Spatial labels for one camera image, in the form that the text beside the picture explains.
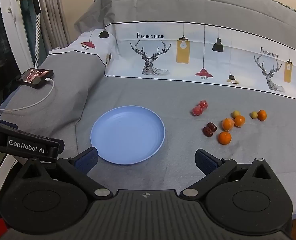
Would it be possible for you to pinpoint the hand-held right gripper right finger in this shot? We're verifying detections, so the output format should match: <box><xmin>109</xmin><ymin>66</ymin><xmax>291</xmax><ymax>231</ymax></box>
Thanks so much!
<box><xmin>180</xmin><ymin>149</ymin><xmax>273</xmax><ymax>200</ymax></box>

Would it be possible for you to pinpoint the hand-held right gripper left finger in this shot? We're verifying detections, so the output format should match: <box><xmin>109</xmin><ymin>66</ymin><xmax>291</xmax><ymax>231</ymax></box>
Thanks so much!
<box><xmin>19</xmin><ymin>147</ymin><xmax>113</xmax><ymax>201</ymax></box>

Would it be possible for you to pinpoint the plastic-wrapped mandarin orange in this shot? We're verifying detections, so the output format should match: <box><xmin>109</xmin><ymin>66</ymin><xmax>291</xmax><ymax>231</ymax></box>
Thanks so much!
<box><xmin>222</xmin><ymin>118</ymin><xmax>236</xmax><ymax>132</ymax></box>
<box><xmin>234</xmin><ymin>115</ymin><xmax>246</xmax><ymax>128</ymax></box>

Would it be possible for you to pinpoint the blue round plate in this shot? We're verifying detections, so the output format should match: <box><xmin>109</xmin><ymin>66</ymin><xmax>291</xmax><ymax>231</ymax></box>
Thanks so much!
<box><xmin>90</xmin><ymin>106</ymin><xmax>166</xmax><ymax>165</ymax></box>

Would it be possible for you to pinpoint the black smartphone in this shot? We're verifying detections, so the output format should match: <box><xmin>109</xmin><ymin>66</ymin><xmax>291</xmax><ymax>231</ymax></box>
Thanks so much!
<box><xmin>16</xmin><ymin>68</ymin><xmax>54</xmax><ymax>89</ymax></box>

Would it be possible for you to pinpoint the grey printed pillow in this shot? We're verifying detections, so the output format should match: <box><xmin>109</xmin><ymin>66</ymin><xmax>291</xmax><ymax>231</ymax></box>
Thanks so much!
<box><xmin>0</xmin><ymin>29</ymin><xmax>116</xmax><ymax>133</ymax></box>

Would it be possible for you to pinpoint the grey printed duvet cover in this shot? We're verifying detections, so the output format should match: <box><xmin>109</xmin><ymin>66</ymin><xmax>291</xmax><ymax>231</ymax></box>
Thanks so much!
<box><xmin>74</xmin><ymin>0</ymin><xmax>296</xmax><ymax>217</ymax></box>

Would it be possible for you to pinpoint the black and white pole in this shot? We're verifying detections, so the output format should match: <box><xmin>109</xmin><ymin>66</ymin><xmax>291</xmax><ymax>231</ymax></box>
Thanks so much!
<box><xmin>29</xmin><ymin>0</ymin><xmax>43</xmax><ymax>67</ymax></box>

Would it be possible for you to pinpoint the teal curtain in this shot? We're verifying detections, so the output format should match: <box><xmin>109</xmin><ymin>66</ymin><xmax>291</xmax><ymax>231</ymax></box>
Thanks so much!
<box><xmin>18</xmin><ymin>0</ymin><xmax>36</xmax><ymax>47</ymax></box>

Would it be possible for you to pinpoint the grey curtain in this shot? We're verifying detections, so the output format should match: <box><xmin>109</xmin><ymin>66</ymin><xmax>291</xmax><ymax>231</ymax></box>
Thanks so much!
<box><xmin>37</xmin><ymin>0</ymin><xmax>71</xmax><ymax>50</ymax></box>

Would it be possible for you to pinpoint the white charging cable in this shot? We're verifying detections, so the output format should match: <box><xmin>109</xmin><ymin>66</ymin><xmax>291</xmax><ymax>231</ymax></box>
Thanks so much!
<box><xmin>0</xmin><ymin>78</ymin><xmax>56</xmax><ymax>114</ymax></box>

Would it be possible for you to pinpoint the white window frame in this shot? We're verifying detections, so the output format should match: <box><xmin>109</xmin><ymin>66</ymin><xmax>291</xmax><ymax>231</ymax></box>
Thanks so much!
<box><xmin>0</xmin><ymin>0</ymin><xmax>36</xmax><ymax>74</ymax></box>

